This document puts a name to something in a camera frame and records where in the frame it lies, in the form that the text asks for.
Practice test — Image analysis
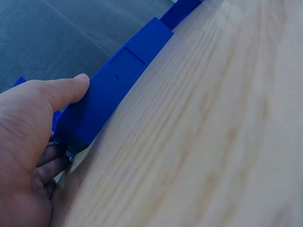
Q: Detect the person's left hand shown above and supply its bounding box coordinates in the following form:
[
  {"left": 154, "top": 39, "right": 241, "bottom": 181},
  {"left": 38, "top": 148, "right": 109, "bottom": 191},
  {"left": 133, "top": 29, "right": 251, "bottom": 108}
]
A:
[{"left": 0, "top": 73, "right": 90, "bottom": 227}]

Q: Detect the blue plastic leg block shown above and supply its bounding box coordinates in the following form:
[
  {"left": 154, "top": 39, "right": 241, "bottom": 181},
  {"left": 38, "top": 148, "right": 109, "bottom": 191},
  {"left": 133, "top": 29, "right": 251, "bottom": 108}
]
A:
[
  {"left": 160, "top": 0, "right": 204, "bottom": 31},
  {"left": 54, "top": 17, "right": 175, "bottom": 152}
]

